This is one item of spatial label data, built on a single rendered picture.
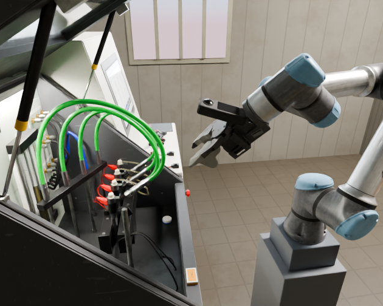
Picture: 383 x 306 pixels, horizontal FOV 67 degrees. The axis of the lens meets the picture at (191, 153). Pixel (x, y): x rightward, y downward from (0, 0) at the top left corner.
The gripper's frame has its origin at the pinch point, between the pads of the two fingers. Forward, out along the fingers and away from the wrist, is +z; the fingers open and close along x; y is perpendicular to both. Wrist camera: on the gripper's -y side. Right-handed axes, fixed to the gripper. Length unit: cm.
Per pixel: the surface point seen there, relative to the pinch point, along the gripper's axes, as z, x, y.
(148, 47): 79, 222, -17
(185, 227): 29.6, 5.0, 23.4
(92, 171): 46, 18, -12
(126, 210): 22.7, -8.3, -2.7
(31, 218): 17.6, -26.2, -22.5
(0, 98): 27, 5, -45
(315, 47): -30, 268, 117
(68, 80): 34, 40, -38
